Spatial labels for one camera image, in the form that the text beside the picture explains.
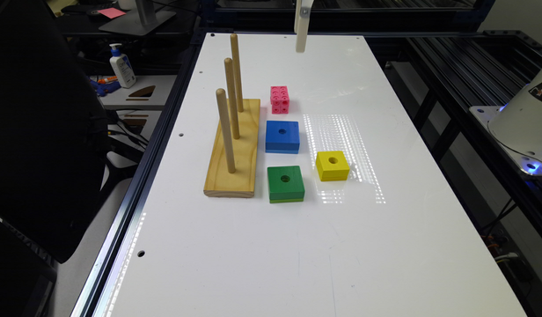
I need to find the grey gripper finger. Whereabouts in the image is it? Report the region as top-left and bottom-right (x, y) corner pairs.
(294, 0), (314, 53)

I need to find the pink cube block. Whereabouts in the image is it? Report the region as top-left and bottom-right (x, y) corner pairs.
(270, 85), (290, 114)

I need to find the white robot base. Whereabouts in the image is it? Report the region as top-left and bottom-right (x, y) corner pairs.
(470, 69), (542, 177)

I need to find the rear wooden peg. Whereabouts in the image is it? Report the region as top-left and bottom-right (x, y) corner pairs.
(230, 33), (244, 113)

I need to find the wooden peg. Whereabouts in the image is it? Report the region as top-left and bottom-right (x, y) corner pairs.
(224, 57), (240, 139)
(216, 88), (236, 173)
(230, 33), (244, 113)

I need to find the middle wooden peg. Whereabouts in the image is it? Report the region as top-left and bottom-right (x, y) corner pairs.
(224, 57), (240, 139)

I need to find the front wooden peg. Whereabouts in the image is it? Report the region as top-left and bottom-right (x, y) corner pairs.
(216, 88), (236, 173)

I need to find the blue square block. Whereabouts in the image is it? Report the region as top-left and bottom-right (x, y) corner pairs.
(265, 121), (300, 154)

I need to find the silver monitor stand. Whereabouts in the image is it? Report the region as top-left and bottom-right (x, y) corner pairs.
(99, 0), (175, 36)

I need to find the yellow square block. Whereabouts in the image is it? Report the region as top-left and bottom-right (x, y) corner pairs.
(316, 151), (350, 181)

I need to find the green square block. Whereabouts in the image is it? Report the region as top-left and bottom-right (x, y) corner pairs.
(267, 166), (305, 203)

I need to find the wooden peg base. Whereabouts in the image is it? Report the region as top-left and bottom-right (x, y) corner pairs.
(203, 99), (260, 198)

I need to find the white lotion pump bottle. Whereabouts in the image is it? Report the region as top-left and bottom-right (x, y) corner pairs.
(109, 43), (136, 88)

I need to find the pink sticky note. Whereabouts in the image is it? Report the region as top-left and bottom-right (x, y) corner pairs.
(98, 7), (126, 19)

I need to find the blue orange tool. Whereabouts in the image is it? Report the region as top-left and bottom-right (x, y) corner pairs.
(90, 76), (121, 97)

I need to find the black office chair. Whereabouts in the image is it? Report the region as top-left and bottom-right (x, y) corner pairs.
(0, 0), (144, 264)

